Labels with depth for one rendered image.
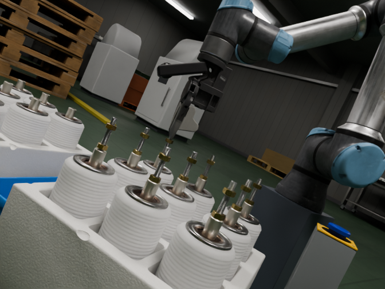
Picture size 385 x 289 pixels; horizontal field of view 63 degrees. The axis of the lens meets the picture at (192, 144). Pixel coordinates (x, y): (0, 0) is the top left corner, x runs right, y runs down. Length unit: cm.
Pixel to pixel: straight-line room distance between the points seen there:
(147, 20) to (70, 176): 989
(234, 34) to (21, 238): 58
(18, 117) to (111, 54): 468
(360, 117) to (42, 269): 76
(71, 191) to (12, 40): 297
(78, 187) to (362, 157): 64
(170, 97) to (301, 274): 380
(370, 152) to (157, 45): 996
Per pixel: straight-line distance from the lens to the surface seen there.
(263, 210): 98
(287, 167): 675
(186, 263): 45
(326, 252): 63
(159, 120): 431
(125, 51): 560
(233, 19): 76
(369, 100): 89
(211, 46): 75
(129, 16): 1007
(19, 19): 344
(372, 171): 88
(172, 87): 433
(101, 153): 56
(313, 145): 97
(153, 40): 1050
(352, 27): 103
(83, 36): 358
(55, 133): 91
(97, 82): 544
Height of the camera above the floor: 40
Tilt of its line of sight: 5 degrees down
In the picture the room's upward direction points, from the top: 25 degrees clockwise
